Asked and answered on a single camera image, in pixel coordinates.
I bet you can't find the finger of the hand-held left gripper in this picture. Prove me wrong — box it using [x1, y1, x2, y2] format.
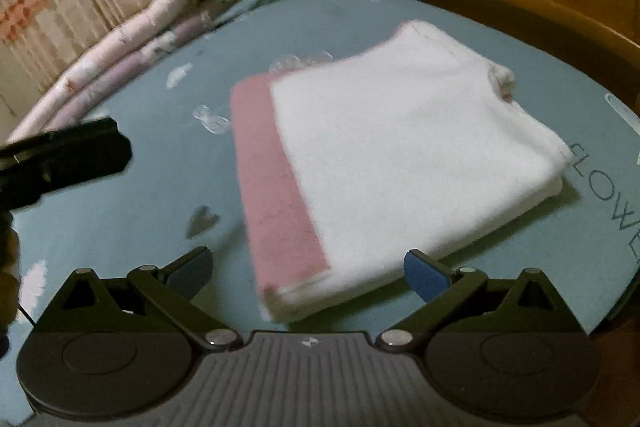
[0, 116, 134, 211]

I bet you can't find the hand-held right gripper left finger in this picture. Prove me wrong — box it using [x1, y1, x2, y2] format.
[42, 246, 242, 351]

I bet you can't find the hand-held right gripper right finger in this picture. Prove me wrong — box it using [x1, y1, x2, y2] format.
[375, 249, 584, 351]

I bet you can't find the pink and white sweater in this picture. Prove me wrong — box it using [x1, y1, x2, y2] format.
[230, 19, 573, 323]

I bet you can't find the bed with blue floral sheet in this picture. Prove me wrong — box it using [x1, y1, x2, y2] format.
[0, 0, 640, 427]

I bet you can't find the purple floral folded quilt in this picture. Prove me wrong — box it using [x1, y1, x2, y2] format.
[37, 0, 226, 132]

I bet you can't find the pink floral folded quilt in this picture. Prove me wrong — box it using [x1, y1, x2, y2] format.
[5, 0, 241, 142]

